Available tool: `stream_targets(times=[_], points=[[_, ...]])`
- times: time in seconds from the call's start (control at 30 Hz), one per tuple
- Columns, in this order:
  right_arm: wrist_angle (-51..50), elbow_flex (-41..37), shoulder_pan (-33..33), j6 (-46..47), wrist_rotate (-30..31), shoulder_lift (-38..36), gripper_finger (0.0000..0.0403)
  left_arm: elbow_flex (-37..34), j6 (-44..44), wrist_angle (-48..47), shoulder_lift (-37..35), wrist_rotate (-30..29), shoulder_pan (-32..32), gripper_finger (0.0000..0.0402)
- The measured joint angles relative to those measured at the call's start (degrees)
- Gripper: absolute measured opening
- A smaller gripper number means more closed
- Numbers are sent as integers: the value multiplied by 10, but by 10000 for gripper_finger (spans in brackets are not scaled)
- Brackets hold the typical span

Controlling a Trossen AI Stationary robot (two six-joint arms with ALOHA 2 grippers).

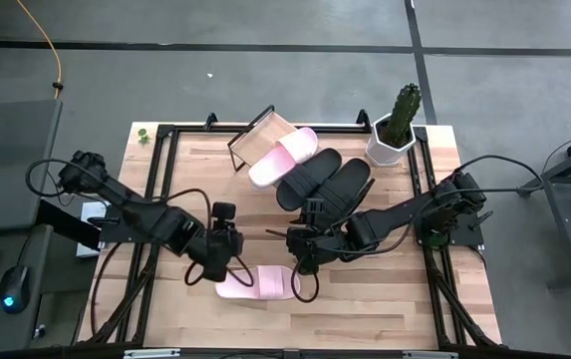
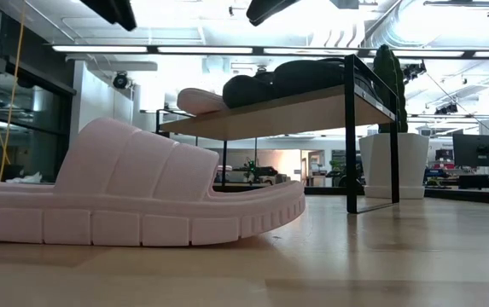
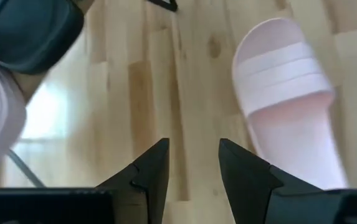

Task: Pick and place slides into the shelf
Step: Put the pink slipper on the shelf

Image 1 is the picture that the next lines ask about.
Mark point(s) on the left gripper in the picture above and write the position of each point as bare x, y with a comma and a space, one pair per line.
220, 249

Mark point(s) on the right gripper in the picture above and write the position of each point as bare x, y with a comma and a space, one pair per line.
312, 244

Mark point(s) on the pink foam slide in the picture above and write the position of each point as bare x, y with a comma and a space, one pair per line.
270, 281
285, 154

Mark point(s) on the black ridged slide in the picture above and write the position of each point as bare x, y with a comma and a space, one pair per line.
310, 177
347, 182

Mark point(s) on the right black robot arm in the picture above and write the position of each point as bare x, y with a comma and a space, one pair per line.
399, 217

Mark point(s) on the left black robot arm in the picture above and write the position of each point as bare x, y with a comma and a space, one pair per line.
135, 214

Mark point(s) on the white hexagonal plant pot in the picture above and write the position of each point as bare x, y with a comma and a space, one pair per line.
379, 152

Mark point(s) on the white box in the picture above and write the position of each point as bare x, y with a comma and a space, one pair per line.
93, 209

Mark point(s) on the small green leaf sprig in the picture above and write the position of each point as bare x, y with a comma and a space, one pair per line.
143, 135

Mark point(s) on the green cactus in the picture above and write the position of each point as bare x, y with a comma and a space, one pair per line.
402, 114

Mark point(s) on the black computer mouse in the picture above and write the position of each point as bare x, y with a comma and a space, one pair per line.
13, 286

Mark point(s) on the grey flat panel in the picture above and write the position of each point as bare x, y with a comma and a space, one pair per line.
6, 159

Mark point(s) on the wooden shelf black metal frame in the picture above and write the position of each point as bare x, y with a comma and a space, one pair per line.
260, 142

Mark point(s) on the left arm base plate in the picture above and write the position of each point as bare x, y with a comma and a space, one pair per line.
115, 234

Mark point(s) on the black table frame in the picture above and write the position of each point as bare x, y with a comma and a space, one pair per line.
330, 129

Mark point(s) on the silver metal bracket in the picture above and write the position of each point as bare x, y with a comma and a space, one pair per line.
429, 355
150, 353

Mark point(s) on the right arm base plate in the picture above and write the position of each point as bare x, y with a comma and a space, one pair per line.
472, 237

